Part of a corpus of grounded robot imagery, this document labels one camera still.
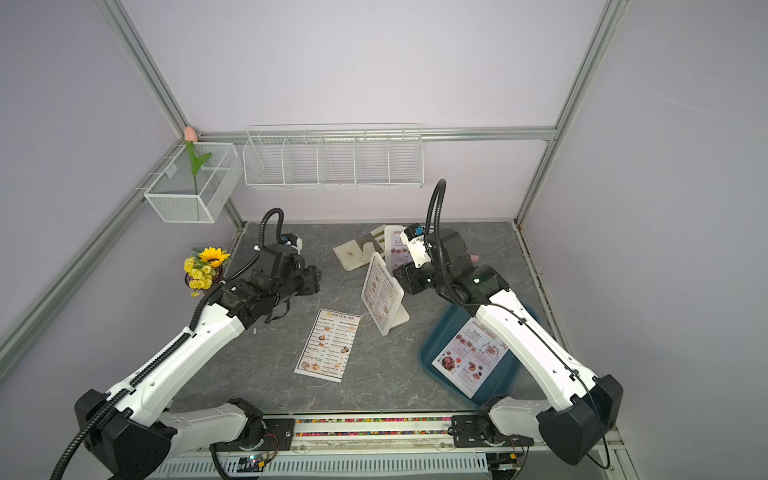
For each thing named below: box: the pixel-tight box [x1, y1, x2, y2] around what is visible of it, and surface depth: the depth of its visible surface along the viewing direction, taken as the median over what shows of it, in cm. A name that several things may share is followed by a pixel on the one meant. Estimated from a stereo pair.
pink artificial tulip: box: [184, 126, 213, 195], surface depth 92 cm
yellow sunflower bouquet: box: [183, 246, 231, 297], surface depth 79 cm
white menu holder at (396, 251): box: [384, 225, 412, 277], surface depth 96 cm
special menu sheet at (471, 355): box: [431, 316, 509, 399], surface depth 87 cm
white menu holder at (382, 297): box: [361, 252, 411, 337], surface depth 87 cm
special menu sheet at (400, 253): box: [391, 230, 413, 270], surface depth 98 cm
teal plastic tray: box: [420, 304, 521, 406], surface depth 86 cm
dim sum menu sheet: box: [294, 308, 362, 383], surface depth 91 cm
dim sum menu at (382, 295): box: [364, 256, 402, 333], surface depth 86 cm
